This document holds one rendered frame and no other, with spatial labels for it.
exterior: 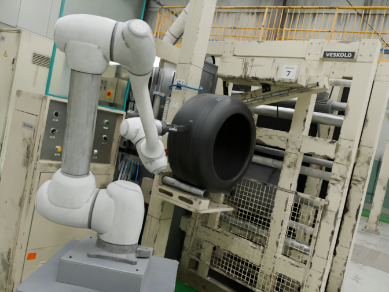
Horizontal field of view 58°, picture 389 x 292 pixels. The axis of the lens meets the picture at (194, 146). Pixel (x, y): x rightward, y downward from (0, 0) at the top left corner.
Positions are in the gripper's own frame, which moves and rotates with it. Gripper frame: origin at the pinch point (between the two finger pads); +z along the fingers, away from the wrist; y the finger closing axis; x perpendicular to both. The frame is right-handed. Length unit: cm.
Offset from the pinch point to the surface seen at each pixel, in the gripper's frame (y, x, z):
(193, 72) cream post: 27, -32, 33
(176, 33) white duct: 76, -63, 64
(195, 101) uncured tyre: 7.0, -14.3, 15.0
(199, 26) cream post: 27, -61, 35
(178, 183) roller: 11.0, 36.1, 11.9
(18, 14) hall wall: 981, -179, 321
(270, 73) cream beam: -16, -36, 56
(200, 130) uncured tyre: -7.9, 0.2, 4.5
